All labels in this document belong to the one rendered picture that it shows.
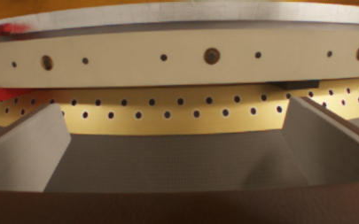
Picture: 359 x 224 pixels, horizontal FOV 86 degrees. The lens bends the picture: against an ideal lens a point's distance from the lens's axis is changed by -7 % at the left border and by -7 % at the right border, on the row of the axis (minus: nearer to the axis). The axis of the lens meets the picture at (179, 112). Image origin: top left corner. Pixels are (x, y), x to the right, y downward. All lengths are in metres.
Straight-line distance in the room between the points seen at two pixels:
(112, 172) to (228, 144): 0.13
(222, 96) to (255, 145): 0.07
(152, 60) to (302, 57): 0.14
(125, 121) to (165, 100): 0.05
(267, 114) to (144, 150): 0.15
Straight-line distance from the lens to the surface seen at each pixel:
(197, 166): 0.23
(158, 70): 0.19
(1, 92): 0.29
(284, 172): 0.27
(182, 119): 0.23
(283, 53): 0.21
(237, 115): 0.24
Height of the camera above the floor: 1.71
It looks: 20 degrees down
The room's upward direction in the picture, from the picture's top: 2 degrees counter-clockwise
